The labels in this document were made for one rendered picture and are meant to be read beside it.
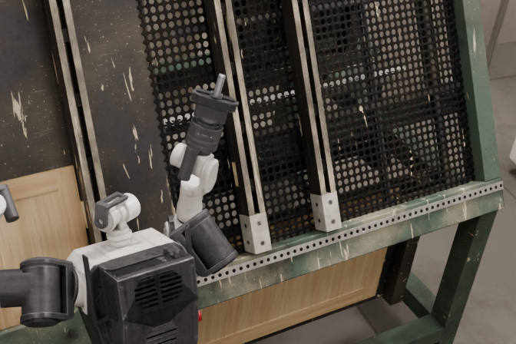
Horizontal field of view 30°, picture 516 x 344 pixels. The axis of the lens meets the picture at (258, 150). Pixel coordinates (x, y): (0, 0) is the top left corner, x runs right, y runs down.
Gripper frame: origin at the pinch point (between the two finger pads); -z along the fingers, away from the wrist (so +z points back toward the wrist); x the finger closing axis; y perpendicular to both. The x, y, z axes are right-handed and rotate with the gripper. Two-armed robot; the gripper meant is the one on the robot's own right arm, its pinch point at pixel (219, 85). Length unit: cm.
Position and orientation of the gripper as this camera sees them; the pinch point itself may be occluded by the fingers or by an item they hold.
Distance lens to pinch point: 252.3
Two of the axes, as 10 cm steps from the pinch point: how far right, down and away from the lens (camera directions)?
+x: -9.6, -2.7, -1.2
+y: 0.0, -4.0, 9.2
